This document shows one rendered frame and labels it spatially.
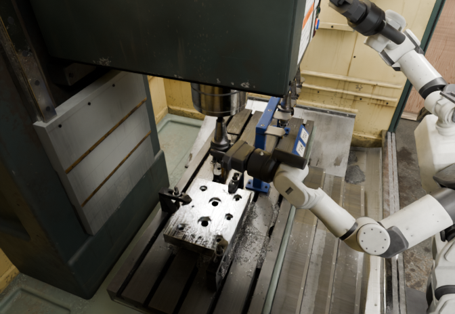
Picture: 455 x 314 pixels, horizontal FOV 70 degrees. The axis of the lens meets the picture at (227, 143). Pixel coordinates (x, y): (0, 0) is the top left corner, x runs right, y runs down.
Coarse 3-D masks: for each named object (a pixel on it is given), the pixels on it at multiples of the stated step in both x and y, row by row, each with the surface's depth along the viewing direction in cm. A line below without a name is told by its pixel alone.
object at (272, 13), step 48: (48, 0) 77; (96, 0) 72; (144, 0) 68; (192, 0) 64; (240, 0) 61; (288, 0) 58; (48, 48) 86; (96, 48) 80; (144, 48) 75; (192, 48) 71; (240, 48) 67; (288, 48) 64
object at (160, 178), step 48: (0, 0) 71; (0, 48) 77; (0, 96) 80; (48, 96) 89; (0, 144) 83; (0, 192) 108; (48, 192) 101; (144, 192) 155; (0, 240) 125; (48, 240) 107; (96, 240) 127; (96, 288) 133
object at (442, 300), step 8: (432, 280) 145; (432, 288) 142; (432, 296) 150; (448, 296) 127; (432, 304) 139; (440, 304) 131; (448, 304) 128; (432, 312) 138; (440, 312) 133; (448, 312) 131
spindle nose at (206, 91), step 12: (192, 84) 85; (192, 96) 88; (204, 96) 83; (216, 96) 82; (228, 96) 83; (240, 96) 85; (204, 108) 86; (216, 108) 85; (228, 108) 85; (240, 108) 88
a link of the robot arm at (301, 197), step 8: (280, 176) 88; (288, 176) 87; (280, 184) 89; (288, 184) 88; (296, 184) 87; (280, 192) 90; (288, 192) 88; (296, 192) 87; (304, 192) 86; (312, 192) 87; (320, 192) 89; (288, 200) 89; (296, 200) 88; (304, 200) 87; (312, 200) 87; (320, 200) 88; (304, 208) 90
